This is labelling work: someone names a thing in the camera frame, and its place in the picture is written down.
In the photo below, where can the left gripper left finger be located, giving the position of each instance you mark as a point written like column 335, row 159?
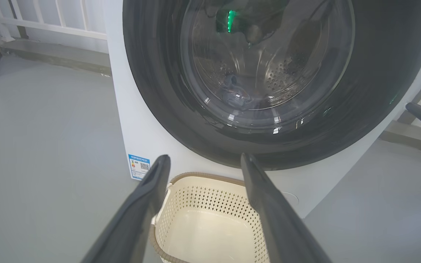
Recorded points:
column 133, row 219

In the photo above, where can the white front-load washing machine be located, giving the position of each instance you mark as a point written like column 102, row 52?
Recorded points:
column 141, row 109

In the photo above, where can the cream perforated laundry basket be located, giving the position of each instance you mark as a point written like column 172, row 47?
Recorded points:
column 210, row 233

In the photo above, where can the round white filter cover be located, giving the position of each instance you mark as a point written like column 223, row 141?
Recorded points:
column 291, row 199

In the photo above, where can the black glass washer door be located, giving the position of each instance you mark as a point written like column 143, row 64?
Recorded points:
column 152, row 73

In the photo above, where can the blue energy label sticker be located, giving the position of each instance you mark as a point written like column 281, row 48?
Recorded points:
column 137, row 166

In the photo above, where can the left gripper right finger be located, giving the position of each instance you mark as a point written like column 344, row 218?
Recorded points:
column 280, row 226

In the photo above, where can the blue bear print garment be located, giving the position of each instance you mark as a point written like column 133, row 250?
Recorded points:
column 238, row 99

